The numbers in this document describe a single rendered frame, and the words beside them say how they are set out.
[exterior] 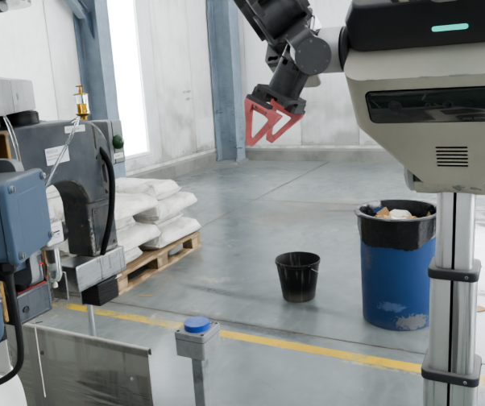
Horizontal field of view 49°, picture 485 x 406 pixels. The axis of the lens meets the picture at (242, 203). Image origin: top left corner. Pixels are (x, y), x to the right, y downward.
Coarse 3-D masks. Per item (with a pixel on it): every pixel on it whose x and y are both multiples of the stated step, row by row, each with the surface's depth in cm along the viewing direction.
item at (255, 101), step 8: (248, 96) 88; (256, 96) 90; (264, 96) 89; (272, 96) 92; (248, 104) 89; (256, 104) 88; (264, 104) 87; (248, 112) 89; (264, 112) 88; (272, 112) 87; (248, 120) 90; (272, 120) 88; (248, 128) 91; (264, 128) 89; (248, 136) 91; (256, 136) 91; (248, 144) 92
